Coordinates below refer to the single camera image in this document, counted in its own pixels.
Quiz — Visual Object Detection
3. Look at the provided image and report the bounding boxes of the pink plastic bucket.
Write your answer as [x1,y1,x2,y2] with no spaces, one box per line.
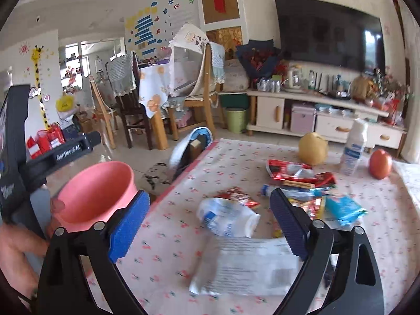
[46,161,137,235]

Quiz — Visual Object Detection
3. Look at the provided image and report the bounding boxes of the green blue snack wrapper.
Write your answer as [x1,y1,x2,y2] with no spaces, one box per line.
[325,195,367,226]

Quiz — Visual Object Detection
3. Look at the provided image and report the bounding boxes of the white wet wipes packet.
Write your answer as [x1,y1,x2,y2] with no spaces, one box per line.
[189,236,302,296]

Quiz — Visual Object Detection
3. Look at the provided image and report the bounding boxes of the crushed white blue milk carton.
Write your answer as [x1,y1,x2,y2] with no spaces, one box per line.
[196,198,261,238]

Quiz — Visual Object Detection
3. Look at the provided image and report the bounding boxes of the red torn snack wrapper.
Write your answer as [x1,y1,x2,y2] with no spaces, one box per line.
[266,159,336,189]

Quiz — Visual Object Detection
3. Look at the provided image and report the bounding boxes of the red gold snack packet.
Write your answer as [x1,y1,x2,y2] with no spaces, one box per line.
[216,187,261,210]

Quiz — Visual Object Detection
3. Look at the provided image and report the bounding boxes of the yellow snack packet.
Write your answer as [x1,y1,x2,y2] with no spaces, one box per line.
[288,197,325,221]

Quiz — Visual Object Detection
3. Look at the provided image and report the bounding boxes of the green trash bin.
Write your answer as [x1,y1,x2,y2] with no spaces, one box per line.
[225,108,248,134]

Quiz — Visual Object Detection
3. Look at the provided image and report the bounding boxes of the person left hand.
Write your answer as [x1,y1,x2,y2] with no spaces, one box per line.
[1,223,49,303]

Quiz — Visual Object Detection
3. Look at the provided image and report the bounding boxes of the red gift bags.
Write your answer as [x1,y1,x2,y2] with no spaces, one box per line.
[26,123,65,159]

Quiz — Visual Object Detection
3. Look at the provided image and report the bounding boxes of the cat print floor mat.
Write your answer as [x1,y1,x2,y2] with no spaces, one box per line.
[140,162,174,195]

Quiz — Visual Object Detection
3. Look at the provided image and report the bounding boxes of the cherry print tablecloth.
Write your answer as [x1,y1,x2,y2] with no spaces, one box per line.
[117,139,419,314]

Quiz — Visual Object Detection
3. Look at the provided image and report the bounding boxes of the red apple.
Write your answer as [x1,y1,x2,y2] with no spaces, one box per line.
[369,149,392,180]

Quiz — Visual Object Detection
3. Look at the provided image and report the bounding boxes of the dark wooden chair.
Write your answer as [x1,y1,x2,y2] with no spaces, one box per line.
[105,51,153,150]

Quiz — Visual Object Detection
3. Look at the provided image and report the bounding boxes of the blue white stool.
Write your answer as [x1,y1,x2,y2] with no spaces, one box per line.
[167,127,213,181]

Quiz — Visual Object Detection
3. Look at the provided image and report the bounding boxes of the white milk bottle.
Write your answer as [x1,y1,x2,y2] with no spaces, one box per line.
[340,119,368,176]

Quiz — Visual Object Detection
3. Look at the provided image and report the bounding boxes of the yellow pear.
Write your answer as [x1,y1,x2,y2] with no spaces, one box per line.
[298,132,328,166]

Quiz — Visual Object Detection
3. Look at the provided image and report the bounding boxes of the dining table orange print cloth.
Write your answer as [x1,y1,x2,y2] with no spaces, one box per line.
[139,63,170,150]

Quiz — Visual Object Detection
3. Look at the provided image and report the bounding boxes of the pink storage box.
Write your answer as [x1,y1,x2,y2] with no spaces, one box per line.
[290,103,316,134]

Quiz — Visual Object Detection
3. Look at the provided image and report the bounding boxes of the light wooden chair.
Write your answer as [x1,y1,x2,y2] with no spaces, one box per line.
[162,40,226,141]

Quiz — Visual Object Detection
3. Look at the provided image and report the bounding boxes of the white tv cabinet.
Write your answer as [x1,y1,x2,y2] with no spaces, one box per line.
[247,90,407,156]

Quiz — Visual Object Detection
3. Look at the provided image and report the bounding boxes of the dark flower bouquet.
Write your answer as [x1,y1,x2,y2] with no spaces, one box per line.
[236,39,284,80]

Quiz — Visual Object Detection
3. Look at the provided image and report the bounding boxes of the black flat television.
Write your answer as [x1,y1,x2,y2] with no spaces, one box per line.
[275,0,385,75]

